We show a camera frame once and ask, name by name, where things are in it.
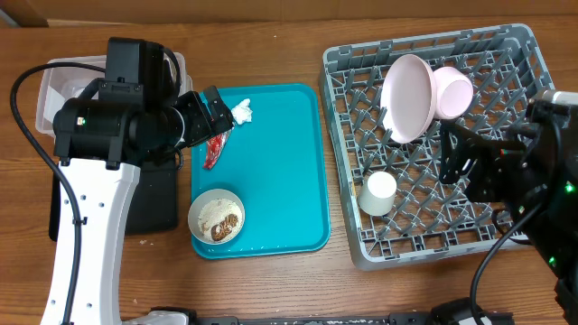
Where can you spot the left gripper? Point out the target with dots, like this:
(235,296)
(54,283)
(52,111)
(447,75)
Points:
(200,122)

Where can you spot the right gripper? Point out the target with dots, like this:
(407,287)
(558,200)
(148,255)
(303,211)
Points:
(489,158)

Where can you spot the white tissue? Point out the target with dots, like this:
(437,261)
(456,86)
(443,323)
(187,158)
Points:
(242,112)

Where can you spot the pink bowl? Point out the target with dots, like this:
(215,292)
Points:
(454,93)

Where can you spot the large pink plate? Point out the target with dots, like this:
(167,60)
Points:
(409,96)

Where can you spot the white paper cup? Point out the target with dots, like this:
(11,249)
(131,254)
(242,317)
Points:
(377,194)

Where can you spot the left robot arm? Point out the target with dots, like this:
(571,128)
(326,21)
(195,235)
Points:
(135,113)

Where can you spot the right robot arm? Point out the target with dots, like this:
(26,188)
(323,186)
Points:
(534,174)

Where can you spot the grey dishwasher rack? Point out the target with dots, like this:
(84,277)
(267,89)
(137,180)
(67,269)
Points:
(429,220)

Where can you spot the red foil wrapper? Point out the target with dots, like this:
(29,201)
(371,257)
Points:
(215,147)

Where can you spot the teal serving tray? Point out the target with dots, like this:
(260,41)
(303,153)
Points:
(275,165)

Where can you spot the grey bowl with food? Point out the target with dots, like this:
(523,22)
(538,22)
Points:
(216,217)

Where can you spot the black plastic tray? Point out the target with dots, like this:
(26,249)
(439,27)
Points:
(153,203)

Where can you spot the clear plastic storage bin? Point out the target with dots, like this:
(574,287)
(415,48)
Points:
(59,85)

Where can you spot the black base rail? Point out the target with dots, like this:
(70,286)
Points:
(396,318)

